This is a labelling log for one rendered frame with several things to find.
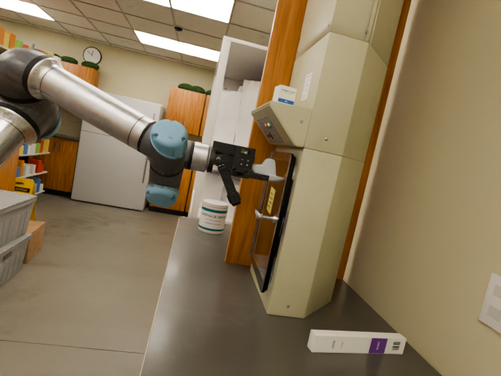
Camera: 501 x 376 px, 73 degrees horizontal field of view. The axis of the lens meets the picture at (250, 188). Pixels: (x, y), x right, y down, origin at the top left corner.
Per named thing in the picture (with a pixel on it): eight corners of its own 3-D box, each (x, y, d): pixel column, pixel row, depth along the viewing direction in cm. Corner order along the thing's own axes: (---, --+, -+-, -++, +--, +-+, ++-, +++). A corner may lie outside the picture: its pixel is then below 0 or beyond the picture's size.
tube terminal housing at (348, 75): (312, 279, 130) (360, 77, 122) (349, 324, 98) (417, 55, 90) (250, 270, 126) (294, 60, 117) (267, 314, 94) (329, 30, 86)
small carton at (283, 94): (286, 111, 100) (290, 91, 100) (292, 110, 96) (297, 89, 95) (271, 107, 99) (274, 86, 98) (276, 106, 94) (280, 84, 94)
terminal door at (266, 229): (252, 258, 124) (274, 151, 120) (264, 295, 94) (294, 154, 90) (250, 257, 124) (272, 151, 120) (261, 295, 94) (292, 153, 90)
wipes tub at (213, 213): (222, 229, 178) (227, 201, 177) (224, 236, 165) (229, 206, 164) (197, 224, 176) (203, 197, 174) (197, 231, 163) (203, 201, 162)
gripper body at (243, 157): (259, 149, 88) (213, 140, 86) (252, 182, 89) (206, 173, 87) (254, 148, 95) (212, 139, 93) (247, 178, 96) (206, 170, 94)
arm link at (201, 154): (189, 171, 86) (190, 168, 94) (207, 174, 87) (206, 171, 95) (195, 142, 85) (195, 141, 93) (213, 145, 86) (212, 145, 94)
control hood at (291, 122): (276, 145, 121) (282, 117, 119) (304, 148, 89) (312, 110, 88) (244, 139, 119) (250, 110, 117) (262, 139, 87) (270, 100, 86)
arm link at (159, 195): (143, 180, 73) (154, 142, 79) (142, 206, 82) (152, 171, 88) (180, 186, 74) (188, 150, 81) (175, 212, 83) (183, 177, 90)
